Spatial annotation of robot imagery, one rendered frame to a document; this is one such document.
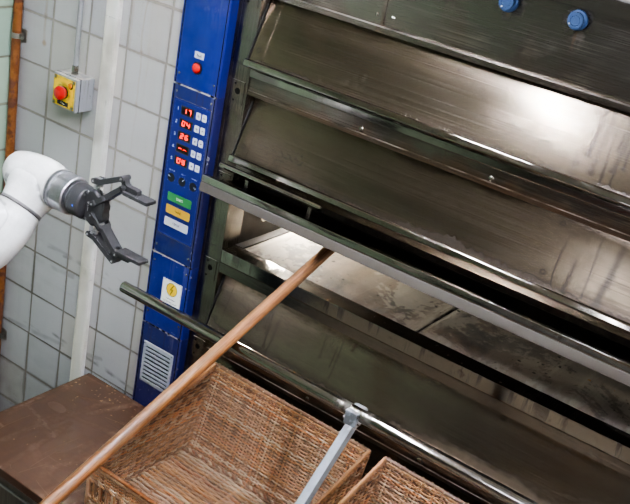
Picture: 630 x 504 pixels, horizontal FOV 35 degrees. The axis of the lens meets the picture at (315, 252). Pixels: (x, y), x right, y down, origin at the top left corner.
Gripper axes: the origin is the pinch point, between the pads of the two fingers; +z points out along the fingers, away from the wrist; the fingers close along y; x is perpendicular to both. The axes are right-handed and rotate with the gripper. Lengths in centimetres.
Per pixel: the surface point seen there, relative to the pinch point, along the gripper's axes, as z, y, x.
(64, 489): 9, 49, 24
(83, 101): -80, 4, -57
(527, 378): 66, 30, -70
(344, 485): 35, 69, -49
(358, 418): 47, 32, -24
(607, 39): 63, -54, -63
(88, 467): 9, 46, 18
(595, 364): 86, 7, -47
